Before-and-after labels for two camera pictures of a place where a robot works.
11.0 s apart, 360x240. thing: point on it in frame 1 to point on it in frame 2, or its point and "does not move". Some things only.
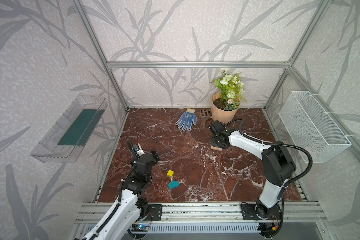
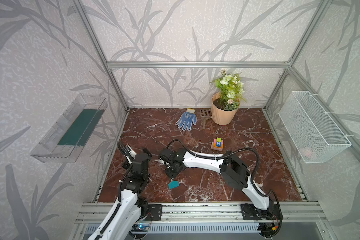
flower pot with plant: x=225 y=103 does not move
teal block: x=173 y=184 does not move
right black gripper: x=217 y=141 to x=172 y=168
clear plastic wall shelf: x=63 y=142 does not move
